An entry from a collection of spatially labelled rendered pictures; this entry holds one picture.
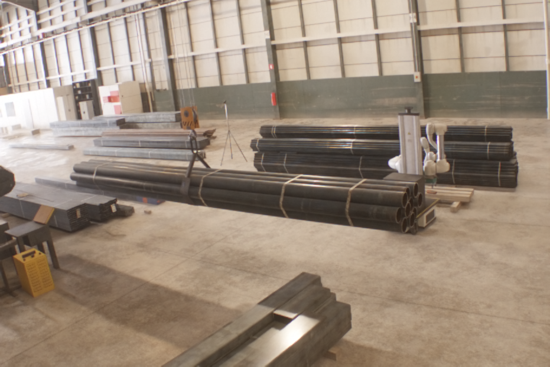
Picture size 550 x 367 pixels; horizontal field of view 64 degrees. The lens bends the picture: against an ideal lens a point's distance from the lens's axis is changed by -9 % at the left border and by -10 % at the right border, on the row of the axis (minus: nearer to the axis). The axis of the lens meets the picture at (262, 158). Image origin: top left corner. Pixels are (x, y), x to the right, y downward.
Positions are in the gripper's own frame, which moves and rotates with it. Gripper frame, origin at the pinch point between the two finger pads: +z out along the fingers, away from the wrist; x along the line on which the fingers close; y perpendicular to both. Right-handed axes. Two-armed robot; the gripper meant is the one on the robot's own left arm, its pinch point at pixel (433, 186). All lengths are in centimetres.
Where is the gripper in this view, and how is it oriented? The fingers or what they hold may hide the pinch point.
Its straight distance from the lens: 869.7
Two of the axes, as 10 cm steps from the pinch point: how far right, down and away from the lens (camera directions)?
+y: -7.2, -0.7, 6.9
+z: 1.2, 9.7, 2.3
